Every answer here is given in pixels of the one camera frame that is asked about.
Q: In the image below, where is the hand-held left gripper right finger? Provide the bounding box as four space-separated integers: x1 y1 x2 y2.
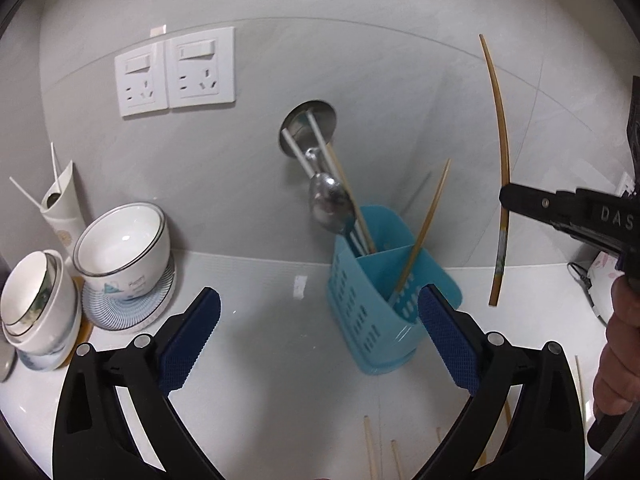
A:
416 283 586 480

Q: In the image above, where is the steel spoon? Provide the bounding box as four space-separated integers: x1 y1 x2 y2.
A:
308 172 368 256

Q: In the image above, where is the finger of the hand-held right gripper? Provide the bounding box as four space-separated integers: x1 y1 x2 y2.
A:
499 182 589 229

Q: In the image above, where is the blue plastic utensil holder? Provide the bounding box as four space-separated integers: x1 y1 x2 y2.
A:
327 204 464 376

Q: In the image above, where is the light bamboo chopstick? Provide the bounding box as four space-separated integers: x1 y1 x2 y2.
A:
363 414 382 480

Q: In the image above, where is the steel ladle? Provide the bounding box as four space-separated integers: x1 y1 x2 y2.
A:
278 100 372 256

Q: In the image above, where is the white wall socket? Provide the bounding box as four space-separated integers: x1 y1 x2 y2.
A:
113 42 169 120
165 26 236 110

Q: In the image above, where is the thin brown painted-tip chopstick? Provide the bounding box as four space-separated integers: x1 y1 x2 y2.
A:
478 33 512 307

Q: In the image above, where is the white chopstick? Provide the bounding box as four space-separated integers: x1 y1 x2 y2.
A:
306 111 373 255
281 128 363 257

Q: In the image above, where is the person's right hand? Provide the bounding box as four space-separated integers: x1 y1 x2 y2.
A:
593 271 640 420

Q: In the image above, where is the white floral appliance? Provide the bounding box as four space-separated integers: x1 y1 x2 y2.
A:
586 251 627 327

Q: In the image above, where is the white blue-print bowl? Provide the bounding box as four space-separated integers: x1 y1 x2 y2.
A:
2 280 84 372

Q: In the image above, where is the white slanted-top vase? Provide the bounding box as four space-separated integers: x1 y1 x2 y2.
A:
39 159 85 277

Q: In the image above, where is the large white bowl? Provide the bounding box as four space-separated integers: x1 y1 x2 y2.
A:
72 201 172 304

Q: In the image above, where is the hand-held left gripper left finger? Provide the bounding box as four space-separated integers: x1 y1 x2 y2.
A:
51 286 224 480

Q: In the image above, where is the black cable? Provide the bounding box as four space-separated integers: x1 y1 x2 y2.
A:
567 261 602 317

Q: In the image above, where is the blue striped plate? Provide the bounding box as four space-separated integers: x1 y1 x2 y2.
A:
80 254 178 331

